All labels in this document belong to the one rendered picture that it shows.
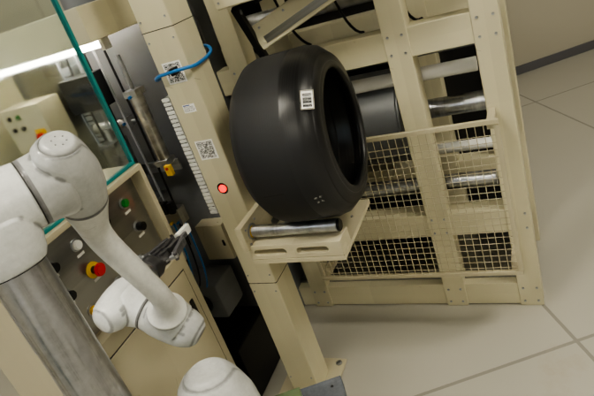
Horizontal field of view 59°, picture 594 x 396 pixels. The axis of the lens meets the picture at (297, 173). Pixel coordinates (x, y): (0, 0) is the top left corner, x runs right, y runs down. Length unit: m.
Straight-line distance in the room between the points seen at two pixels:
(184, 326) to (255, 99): 0.67
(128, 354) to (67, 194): 0.89
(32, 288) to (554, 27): 5.16
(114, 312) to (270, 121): 0.67
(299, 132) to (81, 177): 0.69
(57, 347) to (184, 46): 1.06
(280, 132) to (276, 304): 0.89
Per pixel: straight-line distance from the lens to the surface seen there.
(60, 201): 1.04
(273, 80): 1.60
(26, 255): 1.04
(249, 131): 1.58
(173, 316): 1.42
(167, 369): 1.98
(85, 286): 1.76
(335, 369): 2.58
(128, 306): 1.49
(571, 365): 2.44
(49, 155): 1.01
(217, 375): 1.21
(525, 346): 2.51
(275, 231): 1.86
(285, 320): 2.25
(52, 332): 1.09
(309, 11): 2.00
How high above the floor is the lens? 1.78
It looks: 23 degrees down
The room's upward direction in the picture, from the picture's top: 19 degrees counter-clockwise
